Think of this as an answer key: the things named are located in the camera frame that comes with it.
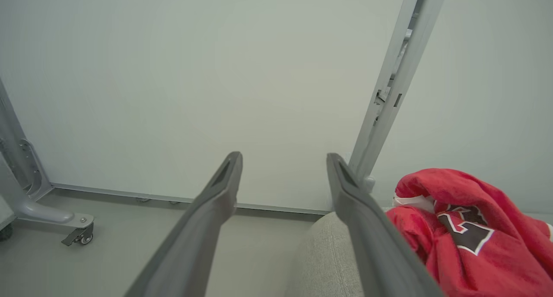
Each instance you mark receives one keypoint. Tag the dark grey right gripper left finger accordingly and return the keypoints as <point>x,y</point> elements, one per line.
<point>194,232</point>

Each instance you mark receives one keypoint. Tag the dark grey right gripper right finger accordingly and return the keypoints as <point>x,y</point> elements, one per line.
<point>371,236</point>

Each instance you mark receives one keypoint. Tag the red sports jersey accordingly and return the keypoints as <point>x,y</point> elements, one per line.
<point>475,245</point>

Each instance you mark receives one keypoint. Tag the grey fabric sofa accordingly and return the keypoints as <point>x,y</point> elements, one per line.
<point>324,258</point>

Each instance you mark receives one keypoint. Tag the black caster wheel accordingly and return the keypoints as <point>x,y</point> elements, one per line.
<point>80,235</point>

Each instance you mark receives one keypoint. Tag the grey metal partition foot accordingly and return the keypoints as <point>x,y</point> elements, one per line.
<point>43,210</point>

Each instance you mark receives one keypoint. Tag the grey metal partition bottom rail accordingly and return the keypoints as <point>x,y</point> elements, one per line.
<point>151,195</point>

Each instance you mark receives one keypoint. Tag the grey double partition post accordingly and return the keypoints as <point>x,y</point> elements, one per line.
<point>397,72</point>

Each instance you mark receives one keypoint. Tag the grey metal partition post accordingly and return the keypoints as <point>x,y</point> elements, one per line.
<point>13,137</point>

